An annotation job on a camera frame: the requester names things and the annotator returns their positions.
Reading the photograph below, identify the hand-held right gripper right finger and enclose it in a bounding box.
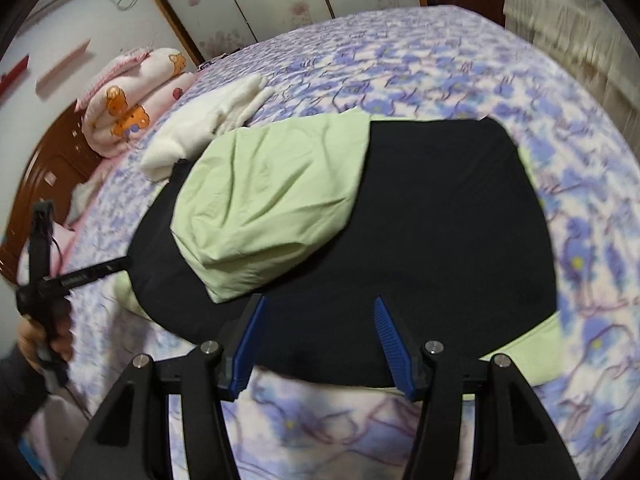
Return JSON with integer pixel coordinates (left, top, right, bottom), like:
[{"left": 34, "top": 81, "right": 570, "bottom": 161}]
[{"left": 372, "top": 296, "right": 581, "bottom": 480}]

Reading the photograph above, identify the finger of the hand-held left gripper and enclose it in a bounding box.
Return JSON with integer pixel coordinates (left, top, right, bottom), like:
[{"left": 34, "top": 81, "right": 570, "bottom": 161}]
[{"left": 62, "top": 256, "right": 135, "bottom": 293}]

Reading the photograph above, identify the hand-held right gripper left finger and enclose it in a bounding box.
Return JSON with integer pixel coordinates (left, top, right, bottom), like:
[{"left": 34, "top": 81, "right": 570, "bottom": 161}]
[{"left": 62, "top": 294, "right": 267, "bottom": 480}]

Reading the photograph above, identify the green and black garment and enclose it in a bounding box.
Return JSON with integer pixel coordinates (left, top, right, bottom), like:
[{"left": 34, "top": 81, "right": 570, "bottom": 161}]
[{"left": 114, "top": 111, "right": 563, "bottom": 390}]

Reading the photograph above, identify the white garment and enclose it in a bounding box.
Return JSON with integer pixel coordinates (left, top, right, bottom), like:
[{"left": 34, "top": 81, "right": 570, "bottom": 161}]
[{"left": 139, "top": 74, "right": 276, "bottom": 183}]

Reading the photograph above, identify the person's left forearm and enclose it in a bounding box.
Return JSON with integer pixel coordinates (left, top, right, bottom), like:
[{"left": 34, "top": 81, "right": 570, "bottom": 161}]
[{"left": 0, "top": 345, "right": 51, "bottom": 453}]

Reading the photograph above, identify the person's left hand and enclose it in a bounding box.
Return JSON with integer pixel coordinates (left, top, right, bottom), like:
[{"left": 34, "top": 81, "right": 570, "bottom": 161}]
[{"left": 17, "top": 305, "right": 75, "bottom": 363}]

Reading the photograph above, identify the grey cloth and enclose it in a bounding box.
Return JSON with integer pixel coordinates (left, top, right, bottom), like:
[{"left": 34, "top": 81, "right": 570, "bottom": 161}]
[{"left": 67, "top": 180, "right": 103, "bottom": 223}]

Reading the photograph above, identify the wooden headboard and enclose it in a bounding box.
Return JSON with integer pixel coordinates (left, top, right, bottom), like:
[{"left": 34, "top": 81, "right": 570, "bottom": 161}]
[{"left": 0, "top": 105, "right": 103, "bottom": 286}]

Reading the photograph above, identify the pink bed sheet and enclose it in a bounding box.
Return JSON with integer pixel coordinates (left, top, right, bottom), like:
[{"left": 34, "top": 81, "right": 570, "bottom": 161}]
[{"left": 47, "top": 62, "right": 216, "bottom": 261}]

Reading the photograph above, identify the pink ruffled pillow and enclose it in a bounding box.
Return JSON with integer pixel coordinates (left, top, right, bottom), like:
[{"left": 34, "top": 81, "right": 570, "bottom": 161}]
[{"left": 75, "top": 49, "right": 153, "bottom": 111}]

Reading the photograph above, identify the rolled pink bear quilt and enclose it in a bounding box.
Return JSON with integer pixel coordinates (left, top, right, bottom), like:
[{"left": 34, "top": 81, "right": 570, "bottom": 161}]
[{"left": 82, "top": 47, "right": 198, "bottom": 158}]

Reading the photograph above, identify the purple cat print blanket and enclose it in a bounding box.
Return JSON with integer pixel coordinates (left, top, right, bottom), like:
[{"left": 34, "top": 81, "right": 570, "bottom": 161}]
[{"left": 15, "top": 4, "right": 640, "bottom": 480}]

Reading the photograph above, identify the floral panel wardrobe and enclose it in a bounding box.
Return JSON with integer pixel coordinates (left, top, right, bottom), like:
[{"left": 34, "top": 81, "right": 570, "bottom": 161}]
[{"left": 132, "top": 0, "right": 431, "bottom": 66}]

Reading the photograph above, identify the red wall shelf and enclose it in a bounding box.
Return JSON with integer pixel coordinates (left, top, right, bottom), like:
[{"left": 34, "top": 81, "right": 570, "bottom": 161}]
[{"left": 0, "top": 55, "right": 31, "bottom": 96}]

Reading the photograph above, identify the light wooden wall shelf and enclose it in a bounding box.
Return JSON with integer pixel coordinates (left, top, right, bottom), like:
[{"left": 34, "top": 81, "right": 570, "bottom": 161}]
[{"left": 35, "top": 39, "right": 92, "bottom": 97}]

